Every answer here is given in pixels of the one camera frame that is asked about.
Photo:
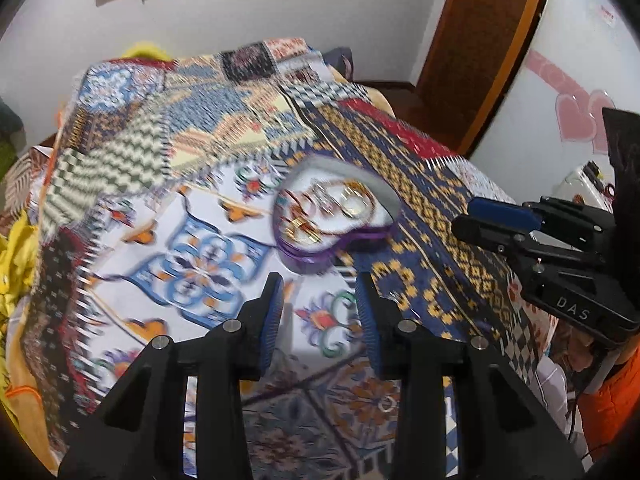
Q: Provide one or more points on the red and white door sticker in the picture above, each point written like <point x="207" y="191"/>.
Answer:
<point x="607" y="13"/>

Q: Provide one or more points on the patchwork patterned blanket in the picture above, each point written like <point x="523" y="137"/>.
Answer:
<point x="200" y="200"/>

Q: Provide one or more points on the white sliding door with hearts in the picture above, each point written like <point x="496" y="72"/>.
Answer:
<point x="575" y="60"/>

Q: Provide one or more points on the green patterned cloth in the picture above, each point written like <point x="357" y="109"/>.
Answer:
<point x="6" y="156"/>

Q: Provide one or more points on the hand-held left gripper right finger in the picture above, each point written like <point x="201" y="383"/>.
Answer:
<point x="369" y="320"/>

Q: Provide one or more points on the striped bedding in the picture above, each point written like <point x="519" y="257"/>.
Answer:
<point x="22" y="180"/>

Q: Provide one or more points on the dark bag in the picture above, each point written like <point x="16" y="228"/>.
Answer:
<point x="340" y="61"/>

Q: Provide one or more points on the purple heart-shaped box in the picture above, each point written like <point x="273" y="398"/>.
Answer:
<point x="327" y="247"/>

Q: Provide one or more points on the silver bangle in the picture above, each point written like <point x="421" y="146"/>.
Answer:
<point x="314" y="200"/>

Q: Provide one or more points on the yellow curved bed frame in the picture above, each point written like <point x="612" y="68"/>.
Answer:
<point x="145" y="51"/>

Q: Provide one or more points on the brown wooden door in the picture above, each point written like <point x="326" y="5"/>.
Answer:
<point x="480" y="35"/>

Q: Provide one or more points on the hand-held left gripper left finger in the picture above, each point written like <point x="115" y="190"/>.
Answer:
<point x="270" y="320"/>

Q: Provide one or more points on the white device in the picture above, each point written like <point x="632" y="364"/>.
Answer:
<point x="580" y="182"/>

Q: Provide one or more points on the yellow printed cloth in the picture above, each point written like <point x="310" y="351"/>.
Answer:
<point x="12" y="270"/>

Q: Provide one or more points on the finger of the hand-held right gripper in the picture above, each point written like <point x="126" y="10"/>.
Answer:
<point x="502" y="212"/>
<point x="492" y="237"/>

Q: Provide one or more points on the gold bangle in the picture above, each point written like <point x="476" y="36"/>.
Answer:
<point x="341" y="205"/>

